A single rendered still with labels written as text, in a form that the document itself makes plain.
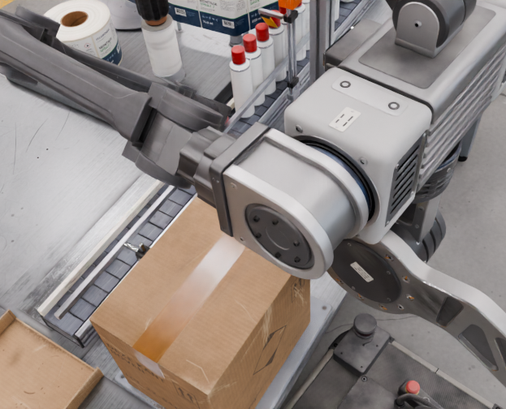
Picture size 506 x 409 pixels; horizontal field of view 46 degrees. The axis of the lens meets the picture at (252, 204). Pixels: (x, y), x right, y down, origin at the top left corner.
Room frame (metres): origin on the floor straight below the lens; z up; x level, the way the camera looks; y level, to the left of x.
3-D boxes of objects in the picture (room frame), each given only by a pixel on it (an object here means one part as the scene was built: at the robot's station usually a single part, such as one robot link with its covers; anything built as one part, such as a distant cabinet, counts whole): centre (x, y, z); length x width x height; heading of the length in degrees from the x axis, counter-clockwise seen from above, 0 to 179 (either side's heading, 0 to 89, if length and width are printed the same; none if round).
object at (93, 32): (1.49, 0.43, 0.95); 0.20 x 0.20 x 0.14
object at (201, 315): (0.52, 0.10, 0.99); 0.30 x 0.24 x 0.27; 141
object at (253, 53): (1.22, -0.04, 0.98); 0.05 x 0.05 x 0.20
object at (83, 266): (1.05, 0.13, 0.91); 1.07 x 0.01 x 0.02; 142
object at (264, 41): (1.26, -0.08, 0.98); 0.05 x 0.05 x 0.20
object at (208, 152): (0.46, 0.03, 1.45); 0.09 x 0.08 x 0.12; 135
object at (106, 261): (1.01, 0.07, 0.96); 1.07 x 0.01 x 0.01; 142
